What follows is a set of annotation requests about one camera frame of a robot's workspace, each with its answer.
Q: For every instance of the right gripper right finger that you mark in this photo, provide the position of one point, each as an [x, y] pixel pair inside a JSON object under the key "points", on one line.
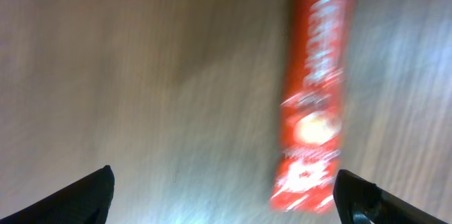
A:
{"points": [[359, 201]]}

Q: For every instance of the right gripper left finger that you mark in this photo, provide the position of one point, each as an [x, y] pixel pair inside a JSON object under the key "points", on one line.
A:
{"points": [[86, 201]]}

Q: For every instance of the red candy bar wrapper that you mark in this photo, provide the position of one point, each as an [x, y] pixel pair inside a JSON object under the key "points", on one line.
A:
{"points": [[311, 110]]}

